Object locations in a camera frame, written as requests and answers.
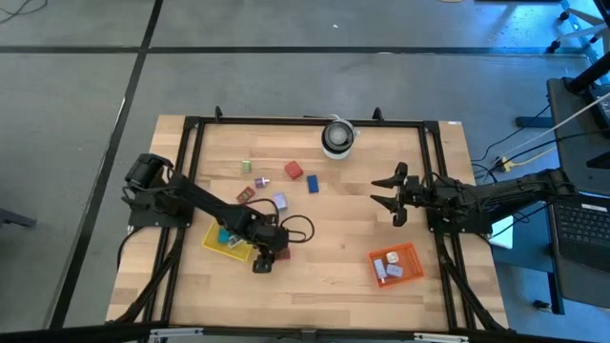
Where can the black gantry beam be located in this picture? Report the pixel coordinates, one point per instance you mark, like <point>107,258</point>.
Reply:
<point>71,333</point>

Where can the teal digital clock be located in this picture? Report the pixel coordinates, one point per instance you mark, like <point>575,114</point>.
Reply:
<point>223,236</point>

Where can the black standing desk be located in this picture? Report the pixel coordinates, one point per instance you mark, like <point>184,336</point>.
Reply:
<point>579,143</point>

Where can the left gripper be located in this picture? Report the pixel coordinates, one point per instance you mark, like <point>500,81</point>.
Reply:
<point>264,233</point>

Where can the white digital clock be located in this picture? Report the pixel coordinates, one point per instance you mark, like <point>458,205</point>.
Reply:
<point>234,241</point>

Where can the yellow plastic basket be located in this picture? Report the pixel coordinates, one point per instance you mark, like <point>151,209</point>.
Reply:
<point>212,245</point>

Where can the white thin rod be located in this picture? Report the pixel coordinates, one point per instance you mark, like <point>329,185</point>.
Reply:
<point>572,117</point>

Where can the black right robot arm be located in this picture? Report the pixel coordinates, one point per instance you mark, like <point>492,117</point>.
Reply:
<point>500,195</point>

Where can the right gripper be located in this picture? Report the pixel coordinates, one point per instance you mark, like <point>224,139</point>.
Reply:
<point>418,193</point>

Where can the silver extrusion bar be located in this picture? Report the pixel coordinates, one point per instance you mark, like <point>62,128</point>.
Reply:
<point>176,332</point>
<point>441,337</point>

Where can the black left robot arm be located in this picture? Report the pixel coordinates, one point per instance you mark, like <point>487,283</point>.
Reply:
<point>205,202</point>

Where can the blue digital clock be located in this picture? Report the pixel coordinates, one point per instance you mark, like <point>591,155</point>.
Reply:
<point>312,183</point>

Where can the orange plastic basket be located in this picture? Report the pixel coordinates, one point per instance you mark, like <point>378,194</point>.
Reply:
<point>414,267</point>

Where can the white label sticker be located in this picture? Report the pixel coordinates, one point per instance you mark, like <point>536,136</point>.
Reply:
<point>455,123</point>

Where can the dark grey floor foot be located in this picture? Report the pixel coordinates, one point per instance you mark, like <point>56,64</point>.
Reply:
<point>14,219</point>

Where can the black laptop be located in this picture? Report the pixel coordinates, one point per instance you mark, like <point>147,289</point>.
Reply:
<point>581,224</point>

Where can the black aluminium table frame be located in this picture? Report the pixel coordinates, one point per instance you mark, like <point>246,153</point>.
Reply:
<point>267,122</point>

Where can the white chair base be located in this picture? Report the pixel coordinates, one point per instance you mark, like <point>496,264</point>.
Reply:
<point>579,31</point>

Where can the white floor sheet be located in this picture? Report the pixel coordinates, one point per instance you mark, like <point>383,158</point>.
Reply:
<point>504,233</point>

